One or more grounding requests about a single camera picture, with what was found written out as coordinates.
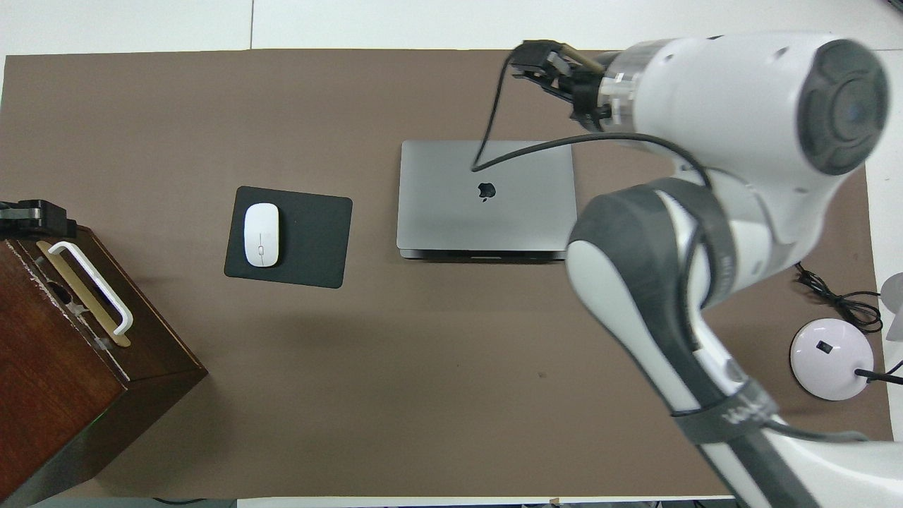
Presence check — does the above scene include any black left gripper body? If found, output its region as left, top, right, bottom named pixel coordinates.
left=0, top=201, right=33, bottom=237

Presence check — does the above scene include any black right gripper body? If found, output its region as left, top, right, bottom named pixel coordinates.
left=564, top=69, right=613, bottom=133

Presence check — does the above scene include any grey apple laptop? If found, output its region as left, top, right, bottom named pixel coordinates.
left=396, top=139, right=580, bottom=263

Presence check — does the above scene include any dark brown wooden box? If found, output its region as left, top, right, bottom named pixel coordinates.
left=0, top=226, right=209, bottom=506

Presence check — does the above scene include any white computer mouse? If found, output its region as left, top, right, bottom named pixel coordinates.
left=243, top=202, right=281, bottom=267

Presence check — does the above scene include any black mouse pad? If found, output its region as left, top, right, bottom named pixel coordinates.
left=224, top=186, right=353, bottom=289

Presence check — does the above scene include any brown table mat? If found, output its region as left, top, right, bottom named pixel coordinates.
left=0, top=49, right=895, bottom=500

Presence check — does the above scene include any white desk lamp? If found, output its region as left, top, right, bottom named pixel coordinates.
left=790, top=272, right=903, bottom=401

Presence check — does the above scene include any brass handle plate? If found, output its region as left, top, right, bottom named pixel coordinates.
left=35, top=240, right=132, bottom=348

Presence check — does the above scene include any white box handle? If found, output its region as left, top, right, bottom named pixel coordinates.
left=48, top=241, right=134, bottom=337

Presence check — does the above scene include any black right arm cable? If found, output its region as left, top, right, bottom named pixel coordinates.
left=471, top=44, right=713, bottom=212

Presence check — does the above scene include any black lamp power cable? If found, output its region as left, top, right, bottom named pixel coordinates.
left=794, top=262, right=885, bottom=334

